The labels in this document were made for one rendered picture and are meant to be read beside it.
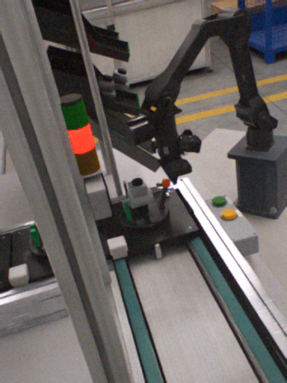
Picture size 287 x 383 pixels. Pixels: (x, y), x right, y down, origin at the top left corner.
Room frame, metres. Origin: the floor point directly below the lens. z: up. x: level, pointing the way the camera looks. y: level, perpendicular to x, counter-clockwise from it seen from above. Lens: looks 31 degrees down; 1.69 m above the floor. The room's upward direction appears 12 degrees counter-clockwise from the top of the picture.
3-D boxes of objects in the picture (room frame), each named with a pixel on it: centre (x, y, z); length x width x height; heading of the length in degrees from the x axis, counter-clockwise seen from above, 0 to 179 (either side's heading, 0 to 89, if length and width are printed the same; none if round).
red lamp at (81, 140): (0.84, 0.10, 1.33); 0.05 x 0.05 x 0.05
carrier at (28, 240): (1.01, 0.26, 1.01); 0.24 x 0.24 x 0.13; 7
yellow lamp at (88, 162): (0.84, 0.10, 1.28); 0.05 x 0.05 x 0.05
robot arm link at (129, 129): (1.04, -0.05, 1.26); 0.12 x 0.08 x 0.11; 110
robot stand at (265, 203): (1.16, -0.36, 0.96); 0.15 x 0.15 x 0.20; 48
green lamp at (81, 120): (0.84, 0.10, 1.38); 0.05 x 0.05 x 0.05
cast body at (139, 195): (1.04, 0.02, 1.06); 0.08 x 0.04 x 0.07; 98
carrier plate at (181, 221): (1.04, 0.01, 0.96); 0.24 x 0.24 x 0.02; 7
